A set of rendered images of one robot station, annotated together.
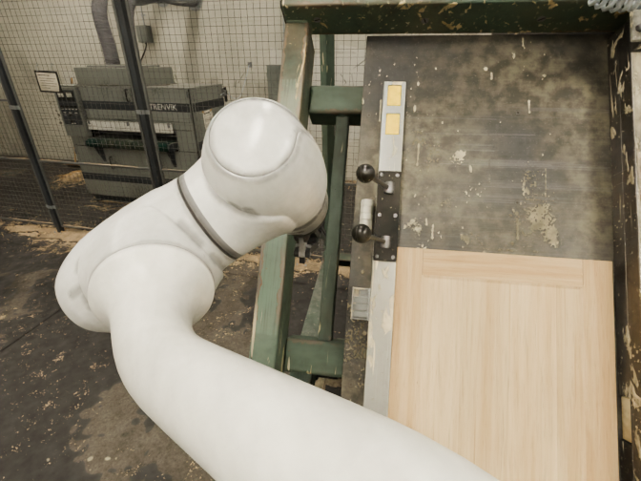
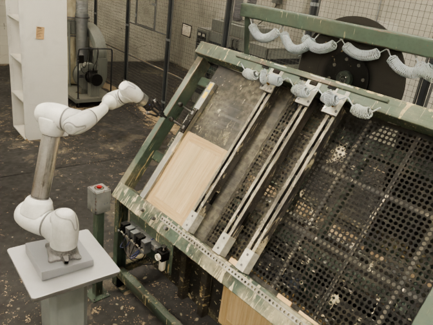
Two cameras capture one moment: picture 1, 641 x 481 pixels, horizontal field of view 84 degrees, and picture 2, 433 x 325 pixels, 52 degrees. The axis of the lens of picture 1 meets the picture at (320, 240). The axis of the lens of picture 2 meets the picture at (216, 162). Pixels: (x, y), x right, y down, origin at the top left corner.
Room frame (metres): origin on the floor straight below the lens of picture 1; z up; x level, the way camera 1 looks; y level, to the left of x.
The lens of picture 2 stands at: (-1.56, -2.10, 2.42)
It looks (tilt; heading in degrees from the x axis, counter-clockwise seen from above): 23 degrees down; 36
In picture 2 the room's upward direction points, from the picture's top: 7 degrees clockwise
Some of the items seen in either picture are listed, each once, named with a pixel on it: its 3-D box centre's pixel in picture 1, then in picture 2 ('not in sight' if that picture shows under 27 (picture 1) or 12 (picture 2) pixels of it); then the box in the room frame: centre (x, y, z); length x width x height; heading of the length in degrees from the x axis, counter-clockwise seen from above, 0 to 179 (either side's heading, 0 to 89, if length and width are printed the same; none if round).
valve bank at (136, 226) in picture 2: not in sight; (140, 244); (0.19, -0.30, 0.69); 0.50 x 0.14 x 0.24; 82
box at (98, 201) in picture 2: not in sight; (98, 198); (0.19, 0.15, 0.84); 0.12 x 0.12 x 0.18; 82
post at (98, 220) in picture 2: not in sight; (98, 254); (0.19, 0.15, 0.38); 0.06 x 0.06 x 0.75; 82
